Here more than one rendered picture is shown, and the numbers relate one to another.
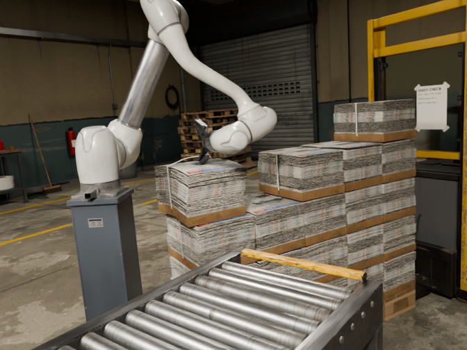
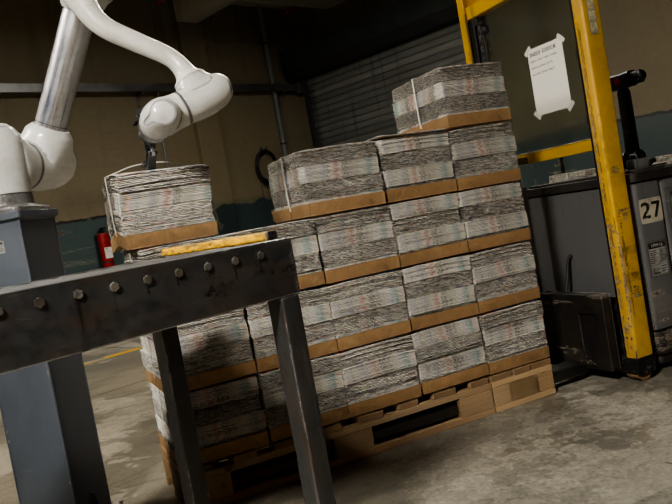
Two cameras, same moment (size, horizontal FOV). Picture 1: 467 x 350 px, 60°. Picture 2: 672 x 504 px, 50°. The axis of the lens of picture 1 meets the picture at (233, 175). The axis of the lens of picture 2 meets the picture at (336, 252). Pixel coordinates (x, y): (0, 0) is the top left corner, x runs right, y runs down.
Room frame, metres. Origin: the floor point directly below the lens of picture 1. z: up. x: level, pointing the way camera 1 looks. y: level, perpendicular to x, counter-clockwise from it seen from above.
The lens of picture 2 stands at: (-0.43, -0.65, 0.83)
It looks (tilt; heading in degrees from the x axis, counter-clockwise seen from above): 3 degrees down; 7
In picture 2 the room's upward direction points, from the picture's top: 10 degrees counter-clockwise
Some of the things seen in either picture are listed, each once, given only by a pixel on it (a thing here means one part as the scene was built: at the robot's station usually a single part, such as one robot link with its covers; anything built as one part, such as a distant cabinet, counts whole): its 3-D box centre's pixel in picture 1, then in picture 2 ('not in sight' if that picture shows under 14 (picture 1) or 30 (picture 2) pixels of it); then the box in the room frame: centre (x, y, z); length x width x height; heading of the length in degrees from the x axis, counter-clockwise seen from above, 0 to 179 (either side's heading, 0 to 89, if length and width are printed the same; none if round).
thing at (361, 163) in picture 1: (338, 164); (393, 172); (2.31, -0.61, 0.95); 0.38 x 0.29 x 0.23; 31
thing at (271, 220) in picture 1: (284, 271); (315, 335); (2.10, -0.24, 0.42); 1.17 x 0.39 x 0.83; 120
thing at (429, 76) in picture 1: (420, 100); (534, 70); (2.69, -1.26, 1.28); 0.57 x 0.01 x 0.65; 30
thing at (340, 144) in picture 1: (339, 144); (388, 141); (2.30, -0.61, 1.06); 0.37 x 0.28 x 0.01; 31
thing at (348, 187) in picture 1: (339, 179); (397, 195); (2.31, -0.61, 0.86); 0.38 x 0.29 x 0.04; 31
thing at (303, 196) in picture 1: (299, 187); (327, 207); (2.16, -0.36, 0.86); 0.38 x 0.29 x 0.04; 30
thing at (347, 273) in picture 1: (298, 262); (214, 244); (1.22, -0.18, 0.81); 0.43 x 0.03 x 0.02; 51
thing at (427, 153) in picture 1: (422, 153); (551, 153); (2.71, -1.27, 0.92); 0.57 x 0.01 x 0.05; 30
